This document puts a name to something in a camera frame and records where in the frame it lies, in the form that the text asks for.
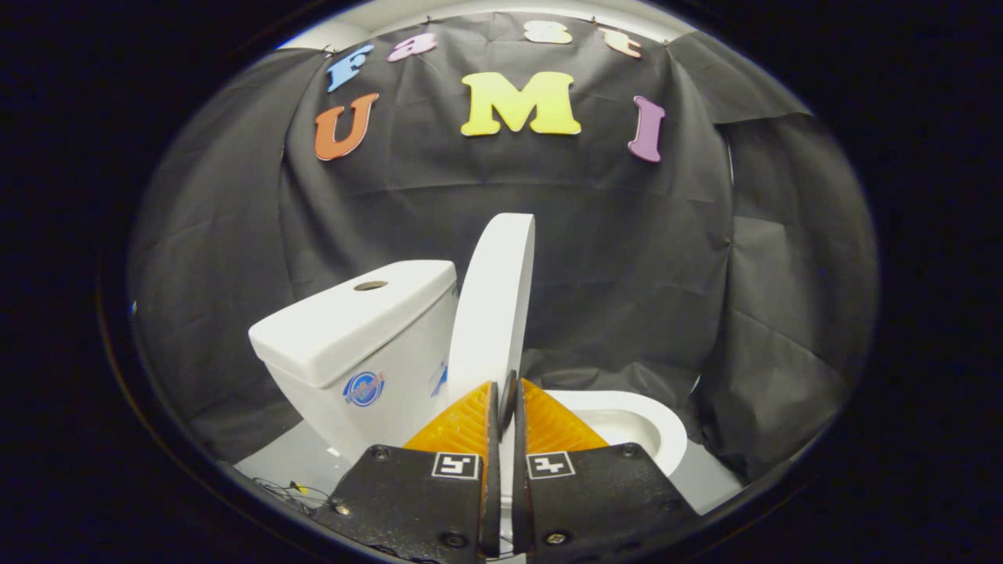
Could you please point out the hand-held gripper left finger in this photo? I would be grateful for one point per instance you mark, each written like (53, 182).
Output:
(415, 501)

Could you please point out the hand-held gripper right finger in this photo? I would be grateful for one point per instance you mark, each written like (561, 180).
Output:
(603, 501)

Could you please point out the black round lid tab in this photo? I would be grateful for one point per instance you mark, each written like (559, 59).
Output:
(508, 395)

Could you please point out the white toilet lid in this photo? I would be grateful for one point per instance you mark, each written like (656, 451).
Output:
(497, 305)

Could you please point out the white toilet seat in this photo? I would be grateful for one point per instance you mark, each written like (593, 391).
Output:
(666, 431)

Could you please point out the white ceramic toilet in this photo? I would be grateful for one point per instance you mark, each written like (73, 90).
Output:
(392, 368)

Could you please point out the black backdrop cloth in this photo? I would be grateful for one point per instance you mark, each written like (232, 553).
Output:
(627, 258)

